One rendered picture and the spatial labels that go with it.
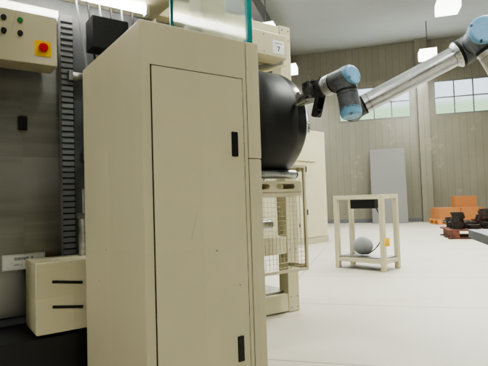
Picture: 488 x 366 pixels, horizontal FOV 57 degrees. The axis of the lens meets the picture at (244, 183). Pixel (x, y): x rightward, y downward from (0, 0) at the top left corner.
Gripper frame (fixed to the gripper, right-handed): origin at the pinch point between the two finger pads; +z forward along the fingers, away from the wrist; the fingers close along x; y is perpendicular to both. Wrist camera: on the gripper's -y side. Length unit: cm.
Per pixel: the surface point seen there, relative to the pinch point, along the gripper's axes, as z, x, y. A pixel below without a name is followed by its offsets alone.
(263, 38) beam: 40, -17, 56
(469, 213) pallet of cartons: 472, -1010, -39
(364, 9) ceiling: 506, -747, 491
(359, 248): 181, -239, -80
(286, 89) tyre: 3.3, 2.4, 8.8
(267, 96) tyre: 3.5, 14.7, 3.7
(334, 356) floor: 11, -15, -122
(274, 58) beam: 43, -27, 47
